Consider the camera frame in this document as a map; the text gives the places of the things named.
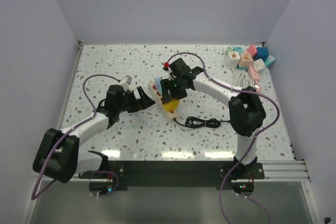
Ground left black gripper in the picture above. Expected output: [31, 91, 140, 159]
[116, 86, 154, 113]

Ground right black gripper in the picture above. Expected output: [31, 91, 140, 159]
[160, 77, 187, 104]

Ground yellow cube plug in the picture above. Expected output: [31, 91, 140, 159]
[162, 99, 180, 112]

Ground beige red power strip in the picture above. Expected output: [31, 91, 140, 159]
[148, 80, 179, 121]

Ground light blue cube plug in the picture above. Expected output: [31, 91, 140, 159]
[154, 77, 162, 90]

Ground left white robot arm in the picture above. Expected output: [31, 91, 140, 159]
[33, 84, 155, 183]

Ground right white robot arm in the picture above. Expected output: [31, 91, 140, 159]
[160, 67, 266, 178]

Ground white cartoon cube adapter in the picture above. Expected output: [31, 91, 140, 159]
[225, 51, 240, 68]

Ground white green cube adapter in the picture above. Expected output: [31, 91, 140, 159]
[223, 46, 233, 58]

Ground peach starfish cube adapter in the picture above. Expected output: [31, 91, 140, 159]
[238, 52, 254, 68]

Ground white pink power strip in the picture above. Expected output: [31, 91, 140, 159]
[247, 59, 266, 81]

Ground pink cube adapter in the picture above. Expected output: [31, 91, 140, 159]
[247, 45, 257, 58]

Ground dark blue cube adapter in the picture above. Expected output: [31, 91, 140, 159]
[254, 47, 269, 62]

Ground teal flat power strip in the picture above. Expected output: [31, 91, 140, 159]
[264, 55, 276, 67]

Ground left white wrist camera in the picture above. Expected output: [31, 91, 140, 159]
[118, 75, 132, 91]

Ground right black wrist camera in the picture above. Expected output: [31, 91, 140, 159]
[163, 58, 192, 77]

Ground white coiled cable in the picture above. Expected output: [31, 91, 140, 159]
[229, 67, 257, 93]

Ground aluminium front rail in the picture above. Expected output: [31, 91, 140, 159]
[34, 158, 312, 183]

